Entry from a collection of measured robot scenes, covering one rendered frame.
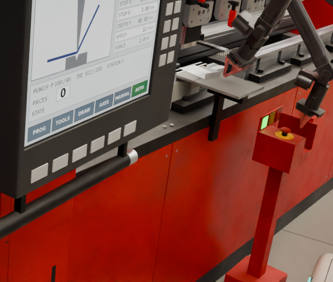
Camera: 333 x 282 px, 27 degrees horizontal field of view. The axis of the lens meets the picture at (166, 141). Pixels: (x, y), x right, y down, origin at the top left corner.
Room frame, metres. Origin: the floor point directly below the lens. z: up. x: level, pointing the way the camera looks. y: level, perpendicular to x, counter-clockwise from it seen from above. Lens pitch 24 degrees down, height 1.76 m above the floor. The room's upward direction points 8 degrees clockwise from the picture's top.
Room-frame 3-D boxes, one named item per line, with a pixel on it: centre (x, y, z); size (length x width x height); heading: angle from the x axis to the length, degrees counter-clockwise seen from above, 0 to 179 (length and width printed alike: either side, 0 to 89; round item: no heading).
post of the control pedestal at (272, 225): (2.50, -0.46, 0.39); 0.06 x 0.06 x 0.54; 59
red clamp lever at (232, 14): (2.51, -0.17, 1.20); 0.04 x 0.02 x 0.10; 58
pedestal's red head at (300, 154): (2.50, -0.46, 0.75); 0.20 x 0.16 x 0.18; 149
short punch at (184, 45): (2.41, -0.03, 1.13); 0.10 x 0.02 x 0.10; 148
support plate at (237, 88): (2.33, -0.16, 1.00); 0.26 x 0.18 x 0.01; 58
